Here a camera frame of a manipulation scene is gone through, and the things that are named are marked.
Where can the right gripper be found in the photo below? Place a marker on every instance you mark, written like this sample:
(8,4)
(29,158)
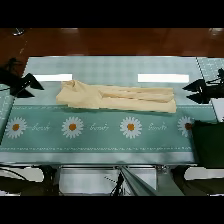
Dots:
(207,90)

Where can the cream garment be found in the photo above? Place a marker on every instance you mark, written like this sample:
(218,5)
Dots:
(113,98)

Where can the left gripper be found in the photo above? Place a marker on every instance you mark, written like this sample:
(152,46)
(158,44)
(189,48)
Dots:
(16,87)

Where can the dark green garment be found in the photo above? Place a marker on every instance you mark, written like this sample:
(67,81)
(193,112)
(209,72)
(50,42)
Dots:
(210,143)

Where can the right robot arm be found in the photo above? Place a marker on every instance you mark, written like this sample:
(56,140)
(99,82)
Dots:
(213,173)

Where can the silver frame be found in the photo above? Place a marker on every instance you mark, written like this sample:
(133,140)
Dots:
(143,180)

